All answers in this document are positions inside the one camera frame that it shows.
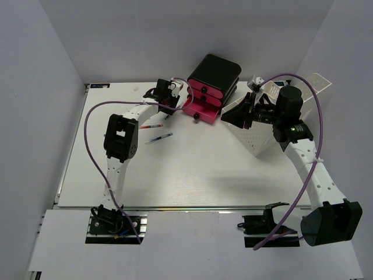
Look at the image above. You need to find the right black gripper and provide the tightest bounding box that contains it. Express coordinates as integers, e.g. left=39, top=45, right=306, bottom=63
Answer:
left=221, top=92, right=283, bottom=129

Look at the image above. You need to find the white plastic file rack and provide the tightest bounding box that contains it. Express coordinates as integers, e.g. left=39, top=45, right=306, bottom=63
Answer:
left=222, top=73, right=332, bottom=156

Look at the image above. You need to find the orange tipped pen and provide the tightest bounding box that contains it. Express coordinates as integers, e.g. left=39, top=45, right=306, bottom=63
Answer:
left=139, top=124, right=164, bottom=130

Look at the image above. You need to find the blue sticker label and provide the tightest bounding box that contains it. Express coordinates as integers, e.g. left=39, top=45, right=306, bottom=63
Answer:
left=90, top=83, right=110, bottom=89

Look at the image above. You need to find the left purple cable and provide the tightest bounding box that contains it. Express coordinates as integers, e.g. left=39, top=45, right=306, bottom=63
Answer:
left=83, top=77, right=192, bottom=244

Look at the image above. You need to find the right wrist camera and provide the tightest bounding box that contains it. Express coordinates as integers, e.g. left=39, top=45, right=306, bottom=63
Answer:
left=247, top=75, right=264, bottom=93

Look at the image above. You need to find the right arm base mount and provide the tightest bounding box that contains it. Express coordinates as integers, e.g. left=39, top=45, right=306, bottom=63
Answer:
left=237, top=202, right=300, bottom=248

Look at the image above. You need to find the black pink drawer organizer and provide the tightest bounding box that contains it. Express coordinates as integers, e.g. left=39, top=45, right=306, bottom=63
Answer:
left=182, top=54, right=241, bottom=124

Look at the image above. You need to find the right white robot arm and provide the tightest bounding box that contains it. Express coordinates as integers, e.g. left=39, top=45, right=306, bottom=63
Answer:
left=221, top=86, right=363, bottom=250

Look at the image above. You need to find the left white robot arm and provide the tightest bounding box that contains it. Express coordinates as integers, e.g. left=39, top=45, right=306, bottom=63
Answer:
left=88, top=79, right=184, bottom=233

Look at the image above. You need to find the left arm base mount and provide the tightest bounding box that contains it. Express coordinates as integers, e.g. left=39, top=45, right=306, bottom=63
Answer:
left=85, top=205, right=147, bottom=245

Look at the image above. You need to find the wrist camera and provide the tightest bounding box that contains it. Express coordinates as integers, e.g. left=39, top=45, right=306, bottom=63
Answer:
left=247, top=75, right=264, bottom=93
left=171, top=80, right=184, bottom=92

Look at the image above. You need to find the blue clear pen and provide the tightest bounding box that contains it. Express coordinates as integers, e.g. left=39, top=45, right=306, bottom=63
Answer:
left=145, top=132, right=173, bottom=145

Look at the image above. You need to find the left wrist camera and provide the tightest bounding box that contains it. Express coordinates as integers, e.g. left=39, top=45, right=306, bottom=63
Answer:
left=171, top=80, right=184, bottom=92

